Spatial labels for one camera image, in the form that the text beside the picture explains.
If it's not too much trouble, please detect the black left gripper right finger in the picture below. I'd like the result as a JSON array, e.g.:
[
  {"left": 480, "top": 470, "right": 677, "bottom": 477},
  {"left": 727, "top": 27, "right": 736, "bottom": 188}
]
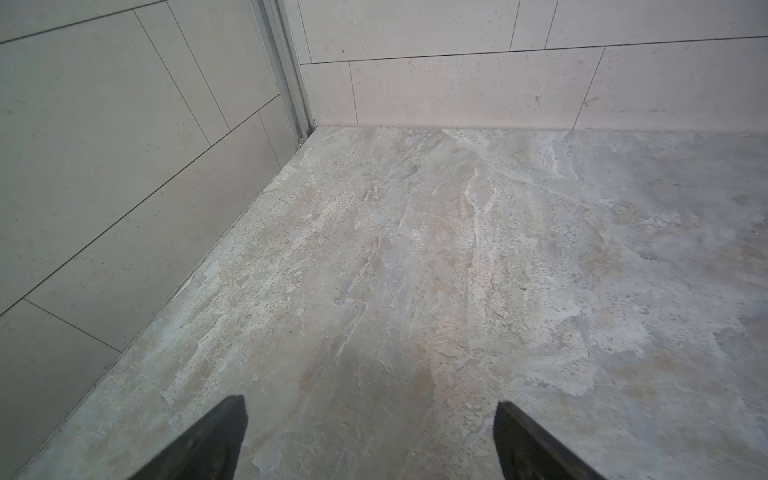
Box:
[{"left": 493, "top": 401, "right": 605, "bottom": 480}]

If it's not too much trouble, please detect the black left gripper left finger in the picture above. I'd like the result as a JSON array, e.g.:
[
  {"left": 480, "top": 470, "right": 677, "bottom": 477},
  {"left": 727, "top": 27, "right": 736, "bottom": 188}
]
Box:
[{"left": 130, "top": 395, "right": 248, "bottom": 480}]

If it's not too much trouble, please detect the aluminium left corner post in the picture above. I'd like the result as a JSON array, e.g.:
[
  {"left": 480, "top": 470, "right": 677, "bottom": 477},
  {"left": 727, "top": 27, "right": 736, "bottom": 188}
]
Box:
[{"left": 251, "top": 0, "right": 315, "bottom": 146}]

